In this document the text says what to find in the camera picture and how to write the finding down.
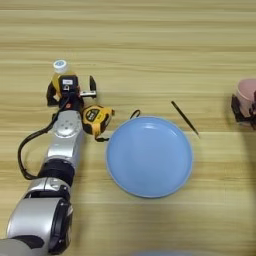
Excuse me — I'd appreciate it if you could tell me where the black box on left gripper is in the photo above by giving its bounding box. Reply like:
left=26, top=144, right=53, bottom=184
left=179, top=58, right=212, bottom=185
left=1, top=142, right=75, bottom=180
left=60, top=74, right=81, bottom=94

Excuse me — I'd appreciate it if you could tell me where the orange juice bottle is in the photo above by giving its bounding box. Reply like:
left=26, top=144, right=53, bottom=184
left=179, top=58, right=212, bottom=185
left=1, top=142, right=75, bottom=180
left=51, top=59, right=78, bottom=98

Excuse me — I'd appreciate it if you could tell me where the blue round plate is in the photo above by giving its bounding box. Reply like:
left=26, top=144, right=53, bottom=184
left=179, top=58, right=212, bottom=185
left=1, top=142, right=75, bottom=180
left=105, top=115, right=195, bottom=199

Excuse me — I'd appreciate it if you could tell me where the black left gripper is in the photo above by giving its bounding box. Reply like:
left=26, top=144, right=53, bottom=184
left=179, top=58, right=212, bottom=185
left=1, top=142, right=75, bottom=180
left=45, top=75, right=98, bottom=113

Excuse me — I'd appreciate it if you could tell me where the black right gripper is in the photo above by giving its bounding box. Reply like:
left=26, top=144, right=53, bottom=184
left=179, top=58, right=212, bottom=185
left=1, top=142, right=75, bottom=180
left=230, top=94, right=256, bottom=131

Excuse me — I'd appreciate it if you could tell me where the yellow black tape measure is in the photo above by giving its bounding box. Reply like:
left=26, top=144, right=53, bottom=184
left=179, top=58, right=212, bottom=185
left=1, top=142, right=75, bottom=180
left=81, top=104, right=142, bottom=143

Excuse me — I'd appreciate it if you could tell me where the pink plastic cup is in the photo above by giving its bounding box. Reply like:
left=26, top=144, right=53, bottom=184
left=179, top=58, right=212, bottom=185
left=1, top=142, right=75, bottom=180
left=232, top=77, right=256, bottom=128

